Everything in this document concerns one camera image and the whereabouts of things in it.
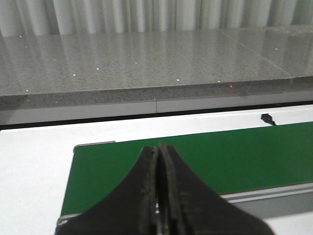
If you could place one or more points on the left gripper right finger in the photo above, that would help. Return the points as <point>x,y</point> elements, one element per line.
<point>189,207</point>

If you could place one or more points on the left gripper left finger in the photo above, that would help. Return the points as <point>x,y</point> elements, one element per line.
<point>129,209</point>

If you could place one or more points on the green conveyor belt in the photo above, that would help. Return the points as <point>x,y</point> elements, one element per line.
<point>227,161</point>

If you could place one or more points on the grey stone slab left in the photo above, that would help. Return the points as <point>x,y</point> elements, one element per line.
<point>54,70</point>

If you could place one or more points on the grey stone slab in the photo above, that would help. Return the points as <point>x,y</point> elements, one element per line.
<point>288,48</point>
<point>54,70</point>

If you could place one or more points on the grey stone slab right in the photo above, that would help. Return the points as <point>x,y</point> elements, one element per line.
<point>288,48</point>

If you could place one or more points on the white pleated curtain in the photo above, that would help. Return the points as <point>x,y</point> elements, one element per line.
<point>48,17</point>

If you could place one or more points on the aluminium conveyor side rail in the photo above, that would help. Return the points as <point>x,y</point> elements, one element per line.
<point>259,203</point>

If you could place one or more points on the black sensor with cable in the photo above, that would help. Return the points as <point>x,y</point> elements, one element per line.
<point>267,118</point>

